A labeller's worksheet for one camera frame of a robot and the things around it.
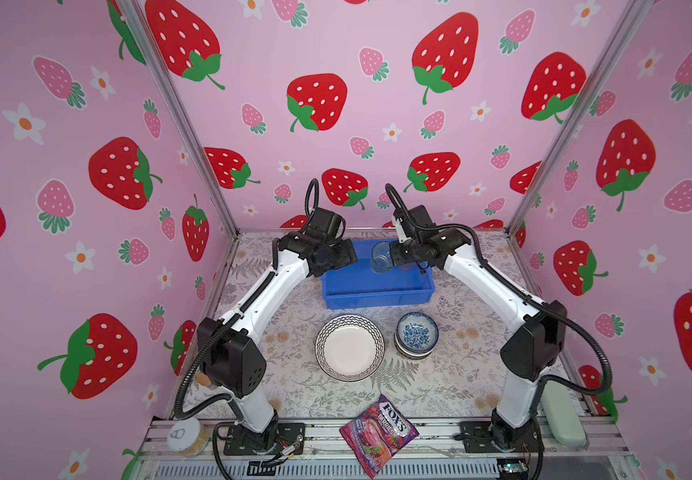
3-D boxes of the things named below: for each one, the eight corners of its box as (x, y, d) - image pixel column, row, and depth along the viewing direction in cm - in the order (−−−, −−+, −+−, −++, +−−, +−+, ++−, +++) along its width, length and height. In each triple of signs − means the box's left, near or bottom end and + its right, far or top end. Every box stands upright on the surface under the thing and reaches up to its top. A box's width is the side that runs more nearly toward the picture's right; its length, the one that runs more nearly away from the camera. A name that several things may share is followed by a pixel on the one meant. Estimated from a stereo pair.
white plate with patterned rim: (314, 383, 85) (312, 378, 81) (320, 321, 98) (318, 314, 94) (385, 383, 85) (386, 378, 81) (381, 321, 98) (382, 314, 94)
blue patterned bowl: (396, 359, 89) (400, 343, 80) (393, 329, 95) (397, 312, 86) (433, 359, 89) (441, 343, 80) (428, 329, 95) (435, 312, 86)
